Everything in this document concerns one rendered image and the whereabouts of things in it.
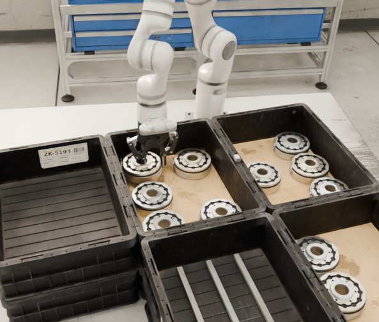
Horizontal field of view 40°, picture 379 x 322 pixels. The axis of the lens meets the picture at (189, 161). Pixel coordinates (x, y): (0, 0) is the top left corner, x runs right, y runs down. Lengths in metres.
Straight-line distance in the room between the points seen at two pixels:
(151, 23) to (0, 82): 2.55
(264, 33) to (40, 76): 1.50
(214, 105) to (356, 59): 2.57
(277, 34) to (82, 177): 2.17
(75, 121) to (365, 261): 1.10
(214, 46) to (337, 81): 2.31
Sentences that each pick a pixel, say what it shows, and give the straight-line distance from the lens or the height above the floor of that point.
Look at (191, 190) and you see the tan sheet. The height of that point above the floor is 0.83.
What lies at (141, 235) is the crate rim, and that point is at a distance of 1.13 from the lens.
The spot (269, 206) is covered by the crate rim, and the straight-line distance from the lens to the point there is 1.21.
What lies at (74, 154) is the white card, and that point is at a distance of 1.43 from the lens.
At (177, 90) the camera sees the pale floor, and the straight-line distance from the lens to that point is 3.45.
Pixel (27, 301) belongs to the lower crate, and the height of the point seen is 0.81.
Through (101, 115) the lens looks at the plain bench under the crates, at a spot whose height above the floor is 0.70.
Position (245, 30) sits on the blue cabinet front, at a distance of 3.30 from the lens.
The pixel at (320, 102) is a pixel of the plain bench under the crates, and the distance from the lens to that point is 2.07.
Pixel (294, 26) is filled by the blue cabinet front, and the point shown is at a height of 0.43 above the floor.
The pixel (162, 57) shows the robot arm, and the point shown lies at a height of 1.20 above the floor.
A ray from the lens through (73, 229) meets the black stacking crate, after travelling 1.30.
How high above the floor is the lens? 1.74
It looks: 38 degrees down
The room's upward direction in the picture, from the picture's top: 2 degrees clockwise
